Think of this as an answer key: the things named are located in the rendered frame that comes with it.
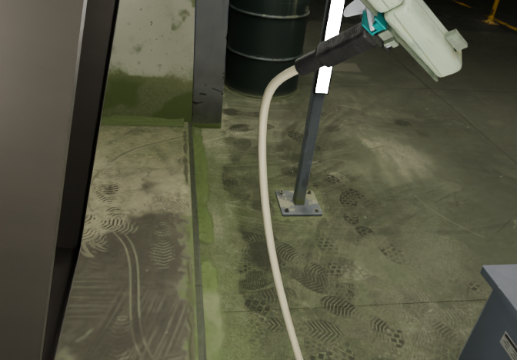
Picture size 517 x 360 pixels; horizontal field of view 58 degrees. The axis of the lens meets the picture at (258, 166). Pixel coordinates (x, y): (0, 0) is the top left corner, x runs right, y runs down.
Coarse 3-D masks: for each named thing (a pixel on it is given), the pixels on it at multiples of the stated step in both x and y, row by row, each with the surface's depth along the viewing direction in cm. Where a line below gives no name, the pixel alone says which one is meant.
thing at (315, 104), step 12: (324, 24) 186; (312, 84) 201; (312, 96) 201; (312, 108) 203; (312, 120) 206; (312, 132) 209; (312, 144) 212; (300, 156) 220; (312, 156) 216; (300, 168) 219; (300, 180) 222; (300, 192) 226; (300, 204) 230
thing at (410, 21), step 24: (360, 0) 59; (384, 0) 58; (408, 0) 59; (360, 24) 66; (408, 24) 61; (432, 24) 62; (336, 48) 68; (360, 48) 67; (384, 48) 65; (408, 48) 65; (432, 48) 64; (456, 48) 66; (432, 72) 69
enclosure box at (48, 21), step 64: (0, 0) 37; (64, 0) 38; (0, 64) 40; (64, 64) 41; (0, 128) 43; (64, 128) 44; (0, 192) 46; (64, 192) 116; (0, 256) 50; (64, 256) 122; (0, 320) 55
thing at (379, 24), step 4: (364, 12) 63; (380, 12) 62; (364, 16) 63; (376, 16) 61; (380, 16) 62; (364, 20) 62; (376, 20) 61; (380, 20) 61; (384, 20) 62; (364, 24) 62; (368, 24) 63; (376, 24) 62; (380, 24) 62; (384, 24) 62; (368, 28) 63; (376, 28) 62; (380, 28) 62; (384, 28) 62; (372, 32) 63; (376, 32) 63
